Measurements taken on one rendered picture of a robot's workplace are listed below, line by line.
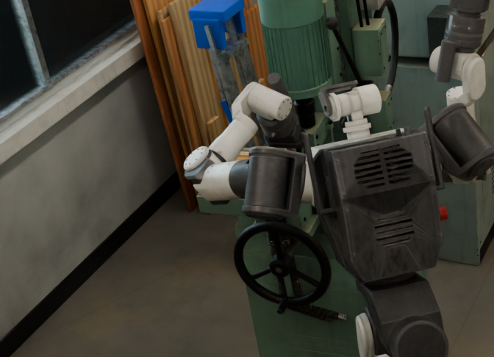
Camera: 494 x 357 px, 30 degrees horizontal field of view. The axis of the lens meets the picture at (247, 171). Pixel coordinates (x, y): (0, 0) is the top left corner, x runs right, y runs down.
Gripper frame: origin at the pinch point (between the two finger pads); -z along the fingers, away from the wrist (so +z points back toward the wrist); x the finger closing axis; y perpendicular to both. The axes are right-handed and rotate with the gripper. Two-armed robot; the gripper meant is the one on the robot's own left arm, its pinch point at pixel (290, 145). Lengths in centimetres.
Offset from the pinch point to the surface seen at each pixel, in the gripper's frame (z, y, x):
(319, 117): -13.9, 17.9, 1.1
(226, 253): -139, 21, -76
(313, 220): -18.8, -13.7, 4.7
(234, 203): -18.9, -10.2, -21.0
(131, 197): -131, 41, -127
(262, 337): -65, -37, -21
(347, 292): -45, -25, 11
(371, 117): -22.9, 23.8, 14.2
